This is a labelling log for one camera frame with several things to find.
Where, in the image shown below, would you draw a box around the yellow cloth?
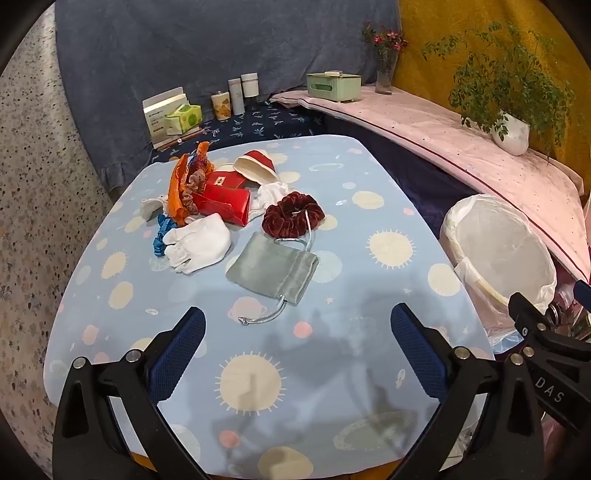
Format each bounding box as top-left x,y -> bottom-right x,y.
398,0 -> 591,162

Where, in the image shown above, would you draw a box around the tall white bottle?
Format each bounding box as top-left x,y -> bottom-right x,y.
228,78 -> 246,116

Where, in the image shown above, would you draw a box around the green plant in white pot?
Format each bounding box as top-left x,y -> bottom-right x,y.
422,21 -> 578,160

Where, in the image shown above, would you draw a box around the white glove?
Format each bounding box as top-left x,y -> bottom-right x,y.
163,213 -> 232,274

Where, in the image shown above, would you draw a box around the plain orange snack wrapper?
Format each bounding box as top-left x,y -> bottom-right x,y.
167,154 -> 197,222

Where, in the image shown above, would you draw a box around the silver white box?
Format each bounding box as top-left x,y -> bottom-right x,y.
142,86 -> 191,139

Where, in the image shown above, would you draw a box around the green tissue pack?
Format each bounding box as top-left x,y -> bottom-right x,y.
165,103 -> 202,136

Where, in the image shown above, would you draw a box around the red cardboard box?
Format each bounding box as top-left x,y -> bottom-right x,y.
191,171 -> 252,228

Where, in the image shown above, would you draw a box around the navy leaf-print cloth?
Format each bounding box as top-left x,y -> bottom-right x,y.
150,99 -> 324,164

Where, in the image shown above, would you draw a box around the pink brown scrunchie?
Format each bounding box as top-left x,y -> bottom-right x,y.
182,170 -> 208,215

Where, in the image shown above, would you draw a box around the burgundy velvet scrunchie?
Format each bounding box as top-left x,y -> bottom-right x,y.
262,192 -> 325,236

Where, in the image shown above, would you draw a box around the pink sheet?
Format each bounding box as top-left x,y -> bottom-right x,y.
269,85 -> 591,282

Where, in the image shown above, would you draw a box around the grey drawstring pouch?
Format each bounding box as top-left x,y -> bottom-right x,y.
225,203 -> 320,326

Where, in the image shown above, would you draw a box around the dark blue blanket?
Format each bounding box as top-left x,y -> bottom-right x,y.
54,0 -> 402,195

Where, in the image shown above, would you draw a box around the red and cream pouch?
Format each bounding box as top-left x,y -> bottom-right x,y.
233,149 -> 278,183

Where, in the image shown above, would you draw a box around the yellow printed can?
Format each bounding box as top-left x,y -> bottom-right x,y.
211,91 -> 232,121

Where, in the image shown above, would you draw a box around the dark purple cloth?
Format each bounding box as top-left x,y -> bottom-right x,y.
318,113 -> 481,236

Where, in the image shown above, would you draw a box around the glass vase with pink flowers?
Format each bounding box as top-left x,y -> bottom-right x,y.
361,21 -> 409,95

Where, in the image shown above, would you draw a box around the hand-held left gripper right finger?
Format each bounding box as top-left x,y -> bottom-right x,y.
390,302 -> 546,480

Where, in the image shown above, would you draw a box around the green tissue box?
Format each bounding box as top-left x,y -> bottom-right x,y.
306,70 -> 362,101

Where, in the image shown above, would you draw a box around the orange blue snack wrapper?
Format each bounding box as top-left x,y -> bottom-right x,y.
191,141 -> 218,178

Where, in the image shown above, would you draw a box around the bin with white bag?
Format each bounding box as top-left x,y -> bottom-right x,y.
438,194 -> 559,333

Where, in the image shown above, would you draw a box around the light blue planet-print tablecloth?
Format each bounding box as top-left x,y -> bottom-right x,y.
44,134 -> 495,478

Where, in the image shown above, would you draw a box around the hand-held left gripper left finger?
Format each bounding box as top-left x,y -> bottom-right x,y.
52,306 -> 208,480

